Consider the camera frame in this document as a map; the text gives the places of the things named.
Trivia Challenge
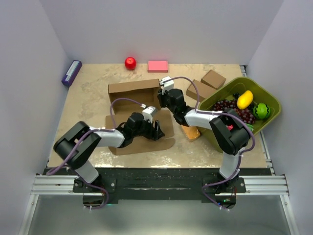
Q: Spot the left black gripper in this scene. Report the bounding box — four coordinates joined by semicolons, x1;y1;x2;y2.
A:
132;116;164;141

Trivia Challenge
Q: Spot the orange sponge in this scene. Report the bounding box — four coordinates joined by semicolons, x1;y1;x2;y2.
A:
180;125;201;142

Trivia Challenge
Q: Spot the large brown cardboard box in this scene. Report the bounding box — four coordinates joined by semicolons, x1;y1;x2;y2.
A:
105;79;175;155

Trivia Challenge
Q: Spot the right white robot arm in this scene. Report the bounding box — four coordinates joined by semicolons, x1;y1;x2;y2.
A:
157;89;255;192

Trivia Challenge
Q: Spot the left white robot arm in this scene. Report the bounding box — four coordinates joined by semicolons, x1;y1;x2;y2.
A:
53;112;165;192

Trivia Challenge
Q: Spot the small brown box left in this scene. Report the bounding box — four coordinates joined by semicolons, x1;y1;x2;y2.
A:
186;79;217;102

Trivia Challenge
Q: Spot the small brown box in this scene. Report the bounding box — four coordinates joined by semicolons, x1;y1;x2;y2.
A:
186;79;217;102
201;70;226;90

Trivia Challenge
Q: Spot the pink flat box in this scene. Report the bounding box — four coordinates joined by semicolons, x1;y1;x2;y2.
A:
147;60;168;73

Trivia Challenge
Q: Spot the small brown box right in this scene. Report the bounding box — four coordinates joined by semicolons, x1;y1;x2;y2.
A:
201;70;226;90

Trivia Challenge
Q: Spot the purple flat box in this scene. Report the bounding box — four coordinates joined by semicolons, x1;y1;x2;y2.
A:
61;60;82;88

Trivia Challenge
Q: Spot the red apple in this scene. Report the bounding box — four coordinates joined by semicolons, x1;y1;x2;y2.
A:
124;57;137;70

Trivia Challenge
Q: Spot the yellow mango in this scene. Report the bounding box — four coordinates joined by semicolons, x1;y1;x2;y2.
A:
237;90;254;110

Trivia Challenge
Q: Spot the purple grapes bunch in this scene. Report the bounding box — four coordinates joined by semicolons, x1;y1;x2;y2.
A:
211;99;256;125

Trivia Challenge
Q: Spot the olive green plastic bin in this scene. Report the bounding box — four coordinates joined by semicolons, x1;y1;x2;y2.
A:
197;76;281;154

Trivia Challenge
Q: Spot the toy watermelon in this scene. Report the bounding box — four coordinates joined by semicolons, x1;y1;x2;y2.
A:
252;103;270;119

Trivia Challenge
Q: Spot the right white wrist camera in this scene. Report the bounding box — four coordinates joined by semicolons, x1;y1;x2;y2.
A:
159;76;174;94

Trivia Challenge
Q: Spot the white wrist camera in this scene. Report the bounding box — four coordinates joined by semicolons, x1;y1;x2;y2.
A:
159;76;174;94
140;104;157;123

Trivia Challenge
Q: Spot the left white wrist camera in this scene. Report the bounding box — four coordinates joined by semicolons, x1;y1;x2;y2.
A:
140;104;157;123

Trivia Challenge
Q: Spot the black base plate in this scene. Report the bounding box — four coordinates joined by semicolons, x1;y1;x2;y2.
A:
55;168;271;209

